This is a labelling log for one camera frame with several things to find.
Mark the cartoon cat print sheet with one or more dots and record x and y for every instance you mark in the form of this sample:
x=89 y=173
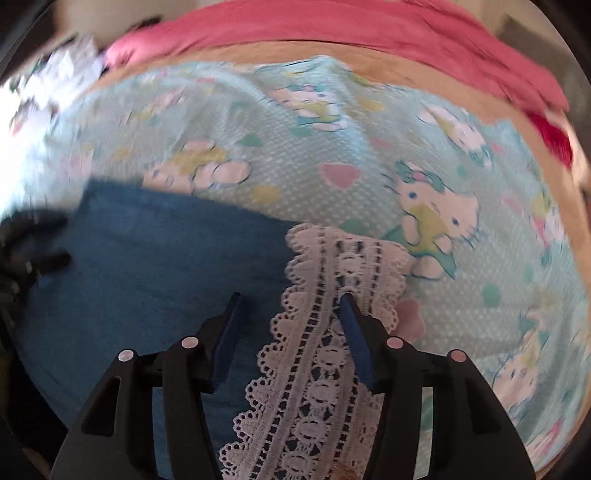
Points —
x=310 y=142

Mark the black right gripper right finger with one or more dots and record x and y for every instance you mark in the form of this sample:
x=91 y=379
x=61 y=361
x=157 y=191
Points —
x=472 y=436

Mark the pink duvet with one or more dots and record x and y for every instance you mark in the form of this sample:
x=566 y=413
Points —
x=436 y=33

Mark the blue denim pants lace trim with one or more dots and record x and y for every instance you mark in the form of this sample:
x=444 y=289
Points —
x=149 y=267

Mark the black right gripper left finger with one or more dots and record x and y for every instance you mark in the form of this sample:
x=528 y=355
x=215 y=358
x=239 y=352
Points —
x=113 y=435

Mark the red cloth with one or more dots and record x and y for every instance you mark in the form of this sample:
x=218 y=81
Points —
x=555 y=139

